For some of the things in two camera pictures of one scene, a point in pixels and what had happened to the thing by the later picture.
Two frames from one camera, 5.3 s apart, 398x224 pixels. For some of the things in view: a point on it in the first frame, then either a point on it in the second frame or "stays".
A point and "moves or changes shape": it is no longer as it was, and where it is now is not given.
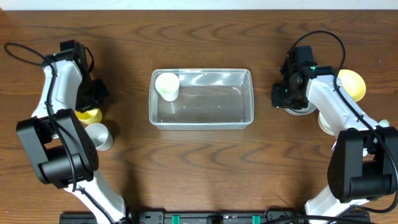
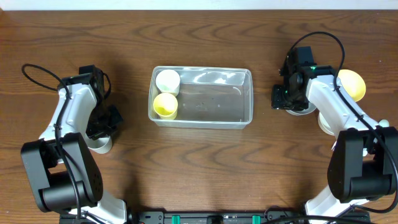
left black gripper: (104, 91) → (117, 117)
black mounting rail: (198, 216) stays
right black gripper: (277, 91) stays
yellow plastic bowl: (352, 83) stays
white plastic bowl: (324, 124) stays
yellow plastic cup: (91, 116) moves or changes shape
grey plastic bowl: (292, 102) moves or changes shape
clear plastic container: (208, 99) stays
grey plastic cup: (100, 135) stays
